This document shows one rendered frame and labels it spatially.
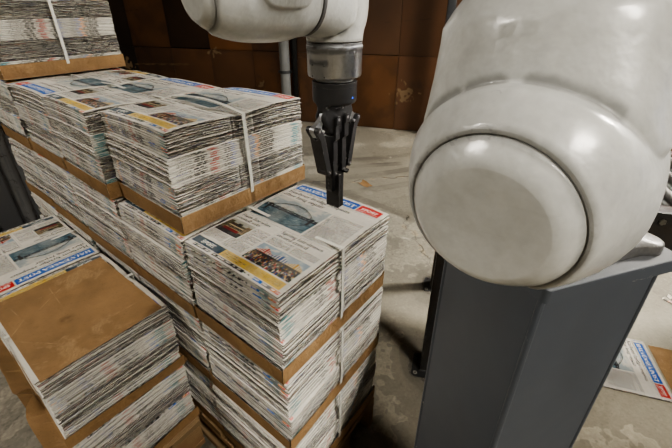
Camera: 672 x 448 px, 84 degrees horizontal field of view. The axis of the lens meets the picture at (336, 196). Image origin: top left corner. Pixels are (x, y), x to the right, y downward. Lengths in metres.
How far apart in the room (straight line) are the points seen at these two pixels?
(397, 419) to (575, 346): 0.98
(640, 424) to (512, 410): 1.19
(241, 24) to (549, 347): 0.54
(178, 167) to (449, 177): 0.64
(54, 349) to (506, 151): 1.00
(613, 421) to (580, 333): 1.18
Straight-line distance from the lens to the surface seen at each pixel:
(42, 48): 1.60
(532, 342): 0.54
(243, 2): 0.46
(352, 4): 0.59
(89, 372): 1.06
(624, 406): 1.83
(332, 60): 0.60
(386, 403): 1.54
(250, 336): 0.81
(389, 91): 4.32
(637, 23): 0.27
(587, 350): 0.64
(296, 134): 0.99
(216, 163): 0.85
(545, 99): 0.23
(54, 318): 1.16
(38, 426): 1.24
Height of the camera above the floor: 1.27
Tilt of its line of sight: 27 degrees down
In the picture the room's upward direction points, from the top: straight up
